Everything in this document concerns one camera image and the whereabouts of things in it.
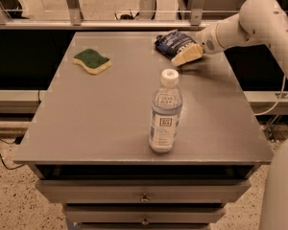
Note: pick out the drawer knob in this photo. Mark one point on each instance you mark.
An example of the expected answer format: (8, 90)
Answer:
(144, 199)
(145, 222)

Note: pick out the upper drawer knob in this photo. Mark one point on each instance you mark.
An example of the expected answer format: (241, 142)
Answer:
(144, 199)

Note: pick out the lower drawer knob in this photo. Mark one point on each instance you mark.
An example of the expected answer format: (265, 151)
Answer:
(145, 222)

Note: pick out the blue chip bag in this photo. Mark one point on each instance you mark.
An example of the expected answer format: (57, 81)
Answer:
(172, 43)

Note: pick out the grey drawer cabinet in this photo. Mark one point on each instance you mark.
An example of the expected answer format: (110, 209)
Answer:
(88, 143)

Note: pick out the green and yellow sponge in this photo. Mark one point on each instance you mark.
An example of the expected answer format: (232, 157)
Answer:
(92, 61)

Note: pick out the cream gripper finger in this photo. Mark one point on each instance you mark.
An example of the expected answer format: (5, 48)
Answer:
(190, 53)

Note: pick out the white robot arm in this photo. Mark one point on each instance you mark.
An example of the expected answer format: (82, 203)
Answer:
(258, 22)

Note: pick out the metal railing frame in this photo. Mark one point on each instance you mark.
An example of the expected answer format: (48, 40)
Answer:
(114, 14)

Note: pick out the clear plastic water bottle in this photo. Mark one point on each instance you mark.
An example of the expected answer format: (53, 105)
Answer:
(165, 112)

